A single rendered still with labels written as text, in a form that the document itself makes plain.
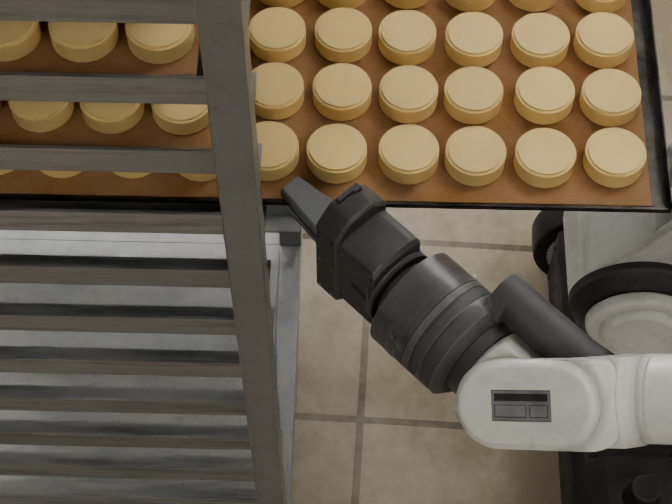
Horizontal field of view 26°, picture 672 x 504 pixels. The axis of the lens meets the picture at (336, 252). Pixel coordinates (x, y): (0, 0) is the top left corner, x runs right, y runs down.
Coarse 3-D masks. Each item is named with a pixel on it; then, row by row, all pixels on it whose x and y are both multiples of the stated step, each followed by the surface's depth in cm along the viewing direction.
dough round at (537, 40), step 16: (528, 16) 127; (544, 16) 127; (512, 32) 126; (528, 32) 126; (544, 32) 126; (560, 32) 126; (512, 48) 126; (528, 48) 125; (544, 48) 125; (560, 48) 125; (528, 64) 126; (544, 64) 125
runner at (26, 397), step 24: (0, 408) 152; (24, 408) 152; (48, 408) 152; (72, 408) 152; (96, 408) 152; (120, 408) 152; (144, 408) 151; (168, 408) 151; (192, 408) 151; (216, 408) 151; (240, 408) 151
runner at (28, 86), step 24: (0, 72) 104; (24, 72) 104; (0, 96) 106; (24, 96) 106; (48, 96) 106; (72, 96) 106; (96, 96) 106; (120, 96) 106; (144, 96) 105; (168, 96) 105; (192, 96) 105
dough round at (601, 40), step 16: (592, 16) 127; (608, 16) 127; (576, 32) 126; (592, 32) 126; (608, 32) 126; (624, 32) 126; (576, 48) 126; (592, 48) 125; (608, 48) 125; (624, 48) 125; (592, 64) 126; (608, 64) 125
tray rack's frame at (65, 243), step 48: (0, 240) 204; (48, 240) 204; (96, 240) 204; (144, 240) 204; (192, 240) 204; (0, 288) 200; (48, 288) 200; (96, 288) 200; (144, 288) 200; (192, 288) 200; (288, 288) 200; (0, 336) 196; (48, 336) 196; (96, 336) 196; (144, 336) 196; (192, 336) 196; (288, 336) 196; (0, 384) 193; (48, 384) 193; (96, 384) 193; (144, 384) 193; (192, 384) 193; (240, 384) 193; (288, 384) 193; (288, 432) 189; (0, 480) 186; (48, 480) 186; (96, 480) 186; (144, 480) 186; (192, 480) 186; (288, 480) 186
